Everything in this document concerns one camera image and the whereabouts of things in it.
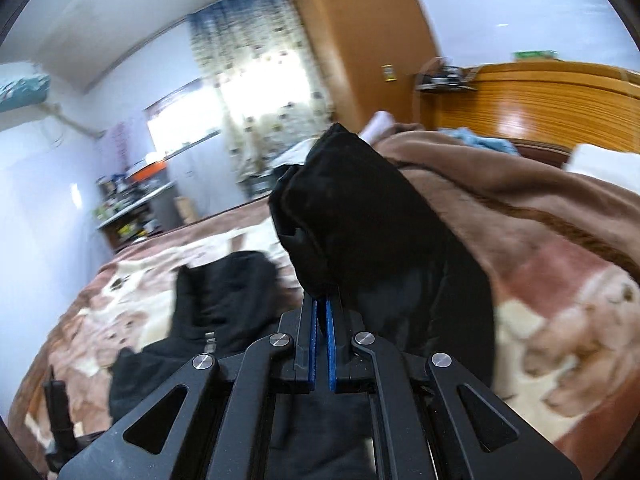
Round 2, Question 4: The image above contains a purple flower wall decoration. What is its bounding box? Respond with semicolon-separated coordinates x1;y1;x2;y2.
106;120;147;162

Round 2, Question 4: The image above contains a wooden wardrobe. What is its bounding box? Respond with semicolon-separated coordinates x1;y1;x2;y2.
282;0;442;135

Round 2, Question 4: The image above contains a cluttered shelf unit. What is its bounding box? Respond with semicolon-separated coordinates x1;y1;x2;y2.
94;180;179;252

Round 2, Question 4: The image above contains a patterned blue white curtain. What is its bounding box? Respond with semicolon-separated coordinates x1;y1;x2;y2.
187;0;337;197

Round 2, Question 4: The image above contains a window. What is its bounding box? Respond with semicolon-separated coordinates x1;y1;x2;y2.
145;80;224;157

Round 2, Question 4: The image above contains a white cloth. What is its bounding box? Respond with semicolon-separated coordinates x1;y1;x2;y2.
360;110;397;144

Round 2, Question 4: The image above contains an orange basin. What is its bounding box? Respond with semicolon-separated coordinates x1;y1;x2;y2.
125;160;169;182

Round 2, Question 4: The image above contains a cardboard box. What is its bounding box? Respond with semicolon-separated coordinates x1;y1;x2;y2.
172;195;194;224

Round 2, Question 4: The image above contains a teal covered air conditioner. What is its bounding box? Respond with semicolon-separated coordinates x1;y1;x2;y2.
0;72;52;112

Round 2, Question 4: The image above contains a wooden headboard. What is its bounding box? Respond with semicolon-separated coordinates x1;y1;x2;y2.
415;60;640;157

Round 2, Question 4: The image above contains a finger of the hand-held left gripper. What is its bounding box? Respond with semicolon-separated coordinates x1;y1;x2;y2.
42;367;101;467

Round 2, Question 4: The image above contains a printed brown plush blanket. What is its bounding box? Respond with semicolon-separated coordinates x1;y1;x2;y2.
7;130;640;480

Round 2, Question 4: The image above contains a black puffer jacket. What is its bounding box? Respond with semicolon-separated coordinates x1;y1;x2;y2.
107;122;497;480

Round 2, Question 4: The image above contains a green box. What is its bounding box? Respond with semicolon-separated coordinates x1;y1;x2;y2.
512;50;559;64

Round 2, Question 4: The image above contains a white pillow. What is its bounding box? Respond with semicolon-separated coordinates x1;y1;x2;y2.
561;142;640;182

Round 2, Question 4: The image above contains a wall pipe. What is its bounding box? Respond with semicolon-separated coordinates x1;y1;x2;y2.
42;102;107;139

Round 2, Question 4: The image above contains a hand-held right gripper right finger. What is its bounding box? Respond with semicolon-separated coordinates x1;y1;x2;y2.
326;285;583;480

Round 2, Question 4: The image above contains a light blue cloth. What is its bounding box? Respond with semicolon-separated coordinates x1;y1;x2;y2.
439;127;519;157

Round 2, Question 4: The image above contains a small cluttered wall shelf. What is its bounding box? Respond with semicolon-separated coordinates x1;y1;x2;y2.
414;57;479;94

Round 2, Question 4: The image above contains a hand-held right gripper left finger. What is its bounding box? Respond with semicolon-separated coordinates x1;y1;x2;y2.
57;291;319;480

